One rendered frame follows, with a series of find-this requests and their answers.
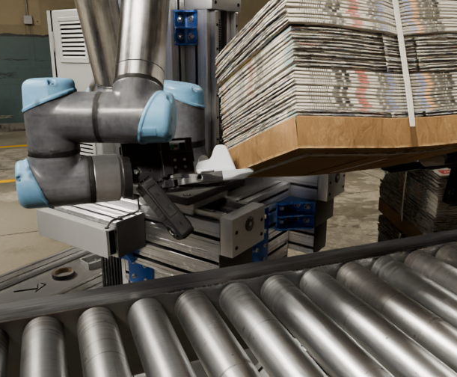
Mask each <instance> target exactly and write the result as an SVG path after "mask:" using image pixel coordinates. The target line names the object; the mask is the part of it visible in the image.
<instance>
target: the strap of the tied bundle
mask: <svg viewBox="0 0 457 377"><path fill-rule="evenodd" d="M393 9H394V15H395V20H396V30H397V32H398V34H397V35H398V41H399V51H400V56H401V62H402V71H403V76H404V82H405V92H406V97H407V104H408V116H409V122H410V126H415V119H414V106H413V99H412V93H411V83H410V78H409V73H408V63H407V58H406V52H405V43H404V37H403V32H402V23H401V17H400V12H399V2H398V0H393ZM381 160H384V159H380V160H377V161H374V162H378V161H381ZM369 163H373V162H369ZM369 163H366V164H369ZM366 164H362V165H366ZM357 166H361V165H357ZM357 166H354V167H357ZM354 167H350V168H354ZM345 169H349V168H345ZM345 169H342V170H345ZM342 170H338V171H342ZM333 172H337V171H333Z"/></svg>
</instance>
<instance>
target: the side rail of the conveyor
mask: <svg viewBox="0 0 457 377"><path fill-rule="evenodd" d="M445 245H454V246H456V247H457V229H455V230H447V231H442V232H437V233H429V234H424V235H419V236H410V237H405V238H401V239H392V240H387V241H383V242H374V243H369V244H365V245H356V246H351V247H346V248H338V249H333V250H328V251H320V252H315V253H310V254H301V255H296V256H291V257H283V258H278V259H273V260H265V261H260V262H255V263H247V264H241V265H237V266H228V267H224V268H219V269H210V270H206V271H201V272H192V273H187V274H182V275H174V276H169V277H164V278H156V279H151V280H146V281H138V282H132V283H124V284H119V285H114V286H106V287H101V288H96V289H88V290H83V291H78V292H69V293H64V294H60V295H51V296H46V297H42V298H33V299H29V300H24V301H15V302H10V303H5V304H0V329H1V330H3V331H4V332H5V333H6V335H7V336H8V339H9V349H8V357H7V372H6V377H19V375H20V361H21V348H22V332H23V329H24V327H25V326H26V325H27V324H28V323H29V322H30V321H31V320H33V319H35V318H37V317H41V316H51V317H54V318H56V319H58V320H59V321H60V322H61V323H62V325H63V327H64V334H65V343H66V350H67V366H68V374H69V377H83V372H82V362H81V356H80V350H79V340H78V334H77V329H76V324H77V321H78V319H79V317H80V316H81V315H82V314H83V313H84V312H85V311H86V310H88V309H90V308H92V307H105V308H108V309H109V310H110V311H111V312H112V313H113V314H114V316H115V319H116V321H117V326H118V329H119V332H120V336H121V339H122V342H123V347H124V349H125V353H126V357H127V360H128V363H129V368H130V370H131V373H132V376H136V375H139V374H143V373H145V372H144V368H143V366H142V363H141V359H140V357H139V354H138V350H137V348H136V345H135V341H134V339H133V336H132V332H131V330H130V327H129V323H128V320H127V314H128V312H129V309H130V307H131V306H132V305H133V304H134V303H135V302H136V301H138V300H140V299H143V298H154V299H156V300H157V301H159V302H160V303H161V304H162V306H163V308H164V310H165V312H166V314H167V316H168V318H169V320H170V322H171V324H172V326H173V328H174V330H175V332H176V334H177V337H178V339H179V341H180V343H181V345H182V347H183V349H184V351H185V353H186V355H187V357H188V360H189V362H190V363H191V362H195V361H199V358H198V356H197V354H196V353H195V351H194V349H193V347H192V345H191V343H190V341H189V339H188V337H187V335H186V334H185V332H184V330H183V327H182V326H181V324H180V321H179V320H178V318H177V315H176V314H175V310H174V307H175V304H176V301H177V299H178V298H179V297H180V296H181V295H182V294H183V293H184V292H187V291H189V290H193V289H197V290H200V291H202V292H204V293H205V294H206V296H207V297H208V298H209V300H210V301H211V302H212V304H213V306H214V307H215V309H216V310H217V311H218V313H219V314H220V316H221V318H222V319H223V320H224V322H225V323H226V324H227V326H228V328H229V329H230V330H231V332H232V333H233V335H234V337H235V338H236V339H237V340H238V342H239V344H240V345H241V347H242V348H243V349H244V350H247V349H249V347H248V346H247V344H246V343H245V341H244V340H243V339H242V337H241V336H240V334H239V333H238V331H237V330H236V329H235V328H234V326H233V324H232V323H231V322H230V320H229V319H228V318H227V316H226V315H225V313H224V311H223V310H222V309H221V307H220V305H219V296H220V294H221V291H222V290H223V289H224V288H225V287H226V286H227V285H229V284H231V283H234V282H242V283H245V284H246V285H247V286H248V287H249V288H250V289H251V290H252V291H253V293H254V294H255V295H256V296H257V297H258V298H259V300H260V301H261V302H262V303H263V304H264V305H265V306H266V307H267V305H266V304H265V303H264V302H263V300H262V299H261V296H260V290H261V287H262V285H263V284H264V282H265V281H266V280H267V279H268V278H270V277H271V276H273V275H283V276H285V277H286V278H288V279H289V280H290V281H291V282H292V283H293V284H294V285H296V286H297V287H298V288H299V284H300V280H301V278H302V276H303V275H304V274H305V273H306V272H307V271H309V270H310V269H314V268H320V269H323V270H324V271H325V272H327V273H328V274H329V275H330V276H331V277H333V278H334V279H336V277H337V273H338V271H339V270H340V268H341V267H342V266H343V265H344V264H346V263H348V262H357V263H359V264H361V265H362V266H363V267H365V268H366V269H368V270H370V271H371V268H372V265H373V264H374V262H375V261H376V260H377V259H378V258H380V257H383V256H391V257H393V258H394V259H396V260H398V261H399V262H401V263H403V264H404V262H405V259H406V257H407V256H408V255H409V254H410V253H411V252H413V251H416V250H422V251H425V252H426V253H428V254H430V255H432V256H433V257H435V255H436V253H437V252H438V250H439V249H440V248H442V247H443V246H445ZM267 308H268V307H267ZM268 309H269V308H268ZM269 310H270V309H269ZM270 311H271V310H270ZM271 313H272V314H273V315H274V313H273V312H272V311H271ZM274 316H275V315H274ZM275 317H276V316H275ZM276 319H277V320H278V321H279V322H280V323H281V324H282V326H283V327H284V328H285V329H286V330H287V331H288V332H289V333H290V334H291V335H292V333H291V332H290V331H289V330H288V329H287V328H286V326H285V325H284V324H283V323H282V322H281V321H280V320H279V319H278V318H277V317H276ZM292 336H293V335H292ZM293 337H294V336H293ZM294 339H295V337H294Z"/></svg>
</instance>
